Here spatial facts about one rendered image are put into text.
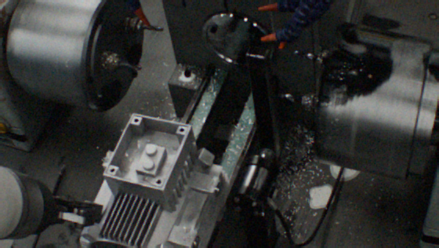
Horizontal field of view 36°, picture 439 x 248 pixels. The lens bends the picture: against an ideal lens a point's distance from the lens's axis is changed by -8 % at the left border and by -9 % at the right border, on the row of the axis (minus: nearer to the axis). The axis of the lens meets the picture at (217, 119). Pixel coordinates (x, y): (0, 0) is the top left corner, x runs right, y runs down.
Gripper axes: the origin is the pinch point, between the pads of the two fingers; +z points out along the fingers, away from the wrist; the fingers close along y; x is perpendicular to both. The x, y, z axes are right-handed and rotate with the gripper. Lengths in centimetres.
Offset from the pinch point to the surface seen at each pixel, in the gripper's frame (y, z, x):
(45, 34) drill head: 24.7, 13.3, -27.6
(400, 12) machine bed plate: -33, 71, -59
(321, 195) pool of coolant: -27, 43, -11
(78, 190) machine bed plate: 21.7, 36.6, -0.1
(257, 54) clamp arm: -19.7, 0.9, -28.0
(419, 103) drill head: -44, 14, -28
